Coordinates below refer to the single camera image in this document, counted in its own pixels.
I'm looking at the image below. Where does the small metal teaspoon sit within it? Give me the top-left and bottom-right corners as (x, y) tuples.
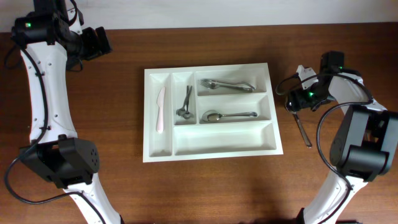
(182, 85), (193, 119)
(175, 85), (191, 117)

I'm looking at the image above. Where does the white cutlery tray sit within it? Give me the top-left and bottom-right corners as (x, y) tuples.
(143, 63), (283, 162)

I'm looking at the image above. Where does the large metal spoon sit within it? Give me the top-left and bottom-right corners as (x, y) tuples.
(285, 101), (312, 148)
(201, 110), (258, 123)

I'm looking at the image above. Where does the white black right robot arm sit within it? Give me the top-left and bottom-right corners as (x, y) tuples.
(282, 51), (397, 223)

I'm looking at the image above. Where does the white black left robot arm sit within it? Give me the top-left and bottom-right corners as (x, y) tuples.
(11, 1), (123, 223)

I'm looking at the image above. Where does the pink plastic knife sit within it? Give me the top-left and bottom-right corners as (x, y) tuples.
(156, 86), (166, 133)

